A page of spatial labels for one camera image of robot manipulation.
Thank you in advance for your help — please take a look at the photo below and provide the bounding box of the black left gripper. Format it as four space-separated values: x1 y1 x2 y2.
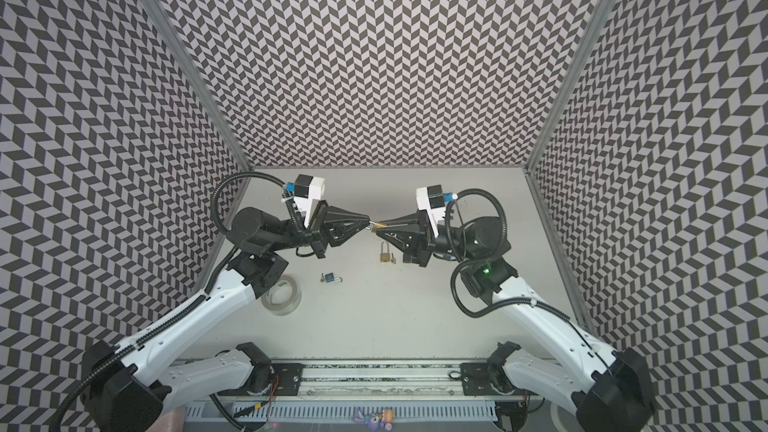
264 201 370 262

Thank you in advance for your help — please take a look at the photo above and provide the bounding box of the large brass padlock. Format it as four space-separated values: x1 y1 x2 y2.
379 241 396 264

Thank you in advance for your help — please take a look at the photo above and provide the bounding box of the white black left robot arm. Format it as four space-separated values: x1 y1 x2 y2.
49 171 370 431

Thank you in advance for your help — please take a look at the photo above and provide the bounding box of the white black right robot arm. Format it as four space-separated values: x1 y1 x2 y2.
371 186 655 431

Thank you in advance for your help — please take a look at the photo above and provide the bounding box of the blue padlock with key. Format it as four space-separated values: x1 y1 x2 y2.
320 273 343 284

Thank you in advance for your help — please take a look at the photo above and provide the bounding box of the clear tape roll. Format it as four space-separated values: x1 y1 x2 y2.
260 275 302 317

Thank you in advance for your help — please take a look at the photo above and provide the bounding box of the purple orange toy figure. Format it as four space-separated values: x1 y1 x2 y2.
352 408 394 431

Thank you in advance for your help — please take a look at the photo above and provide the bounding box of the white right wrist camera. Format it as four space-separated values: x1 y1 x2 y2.
416 185 458 237

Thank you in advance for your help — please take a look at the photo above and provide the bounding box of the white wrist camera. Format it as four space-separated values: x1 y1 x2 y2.
282 174 325 231
416 185 458 237

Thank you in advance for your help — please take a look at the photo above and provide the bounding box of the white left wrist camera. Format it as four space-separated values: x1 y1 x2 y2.
282 174 325 231

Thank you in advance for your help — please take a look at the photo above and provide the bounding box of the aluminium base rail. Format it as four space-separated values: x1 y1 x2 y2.
185 359 541 424

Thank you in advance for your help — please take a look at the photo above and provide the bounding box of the aluminium left corner post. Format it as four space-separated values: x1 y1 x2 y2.
139 0 251 170

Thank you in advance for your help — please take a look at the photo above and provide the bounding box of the aluminium corner post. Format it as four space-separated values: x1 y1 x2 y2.
525 0 617 176
139 0 251 170

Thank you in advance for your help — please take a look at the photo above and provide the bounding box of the aluminium right corner post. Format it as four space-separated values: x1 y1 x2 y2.
525 0 617 176

